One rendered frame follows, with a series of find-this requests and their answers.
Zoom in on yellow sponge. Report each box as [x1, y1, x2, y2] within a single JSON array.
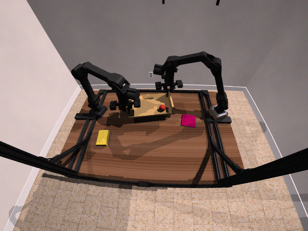
[[96, 130, 110, 146]]

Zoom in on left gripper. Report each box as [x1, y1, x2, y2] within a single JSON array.
[[110, 98, 141, 112]]

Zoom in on red ball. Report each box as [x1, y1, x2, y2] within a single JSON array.
[[159, 105, 166, 111]]

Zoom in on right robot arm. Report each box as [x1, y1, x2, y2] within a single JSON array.
[[153, 51, 228, 114]]

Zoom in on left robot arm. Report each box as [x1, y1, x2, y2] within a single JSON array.
[[71, 62, 140, 113]]

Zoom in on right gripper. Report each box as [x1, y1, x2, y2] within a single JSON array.
[[155, 77, 183, 94]]

